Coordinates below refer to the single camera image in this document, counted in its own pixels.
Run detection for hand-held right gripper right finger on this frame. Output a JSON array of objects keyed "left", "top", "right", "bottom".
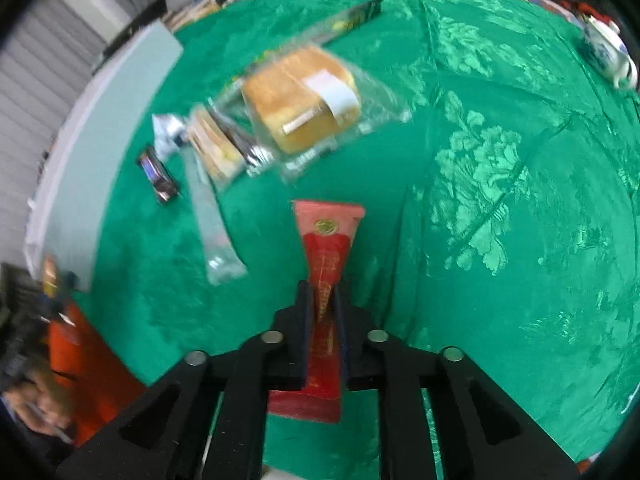
[{"left": 332, "top": 285, "right": 583, "bottom": 480}]

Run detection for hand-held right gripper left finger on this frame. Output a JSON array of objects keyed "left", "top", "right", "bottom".
[{"left": 55, "top": 280, "right": 316, "bottom": 480}]

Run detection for red snack packet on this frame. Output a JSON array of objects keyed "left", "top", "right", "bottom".
[{"left": 268, "top": 200, "right": 366, "bottom": 425}]

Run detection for long snack packet clear ends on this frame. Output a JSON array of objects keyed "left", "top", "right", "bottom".
[{"left": 181, "top": 147, "right": 249, "bottom": 287}]

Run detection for clear packet of sandwich cakes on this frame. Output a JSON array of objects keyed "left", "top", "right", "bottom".
[{"left": 189, "top": 102, "right": 273, "bottom": 192}]

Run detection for brown chocolate bar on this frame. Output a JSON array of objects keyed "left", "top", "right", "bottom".
[{"left": 136, "top": 145, "right": 181, "bottom": 207}]

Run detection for white cardboard box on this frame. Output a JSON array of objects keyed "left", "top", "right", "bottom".
[{"left": 24, "top": 22, "right": 185, "bottom": 293}]

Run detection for bread loaf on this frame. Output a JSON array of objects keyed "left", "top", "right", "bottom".
[{"left": 240, "top": 42, "right": 413, "bottom": 186}]

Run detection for white triangular snack packet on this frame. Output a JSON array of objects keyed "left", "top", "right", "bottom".
[{"left": 151, "top": 112, "right": 190, "bottom": 163}]

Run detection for long black yellow snack packet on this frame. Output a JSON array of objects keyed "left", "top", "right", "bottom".
[{"left": 300, "top": 0, "right": 387, "bottom": 46}]

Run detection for person's left hand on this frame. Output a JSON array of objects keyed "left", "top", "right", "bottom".
[{"left": 0, "top": 385, "right": 78, "bottom": 446}]

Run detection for green patterned cloth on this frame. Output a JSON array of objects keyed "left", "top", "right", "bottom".
[{"left": 70, "top": 0, "right": 640, "bottom": 473}]

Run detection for grey vertical blinds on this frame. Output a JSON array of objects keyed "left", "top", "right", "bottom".
[{"left": 0, "top": 0, "right": 108, "bottom": 271}]

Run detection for white blue teapot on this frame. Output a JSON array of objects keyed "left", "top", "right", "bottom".
[{"left": 582, "top": 12, "right": 640, "bottom": 92}]

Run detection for orange red garment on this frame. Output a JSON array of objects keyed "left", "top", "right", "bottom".
[{"left": 560, "top": 0, "right": 601, "bottom": 18}]

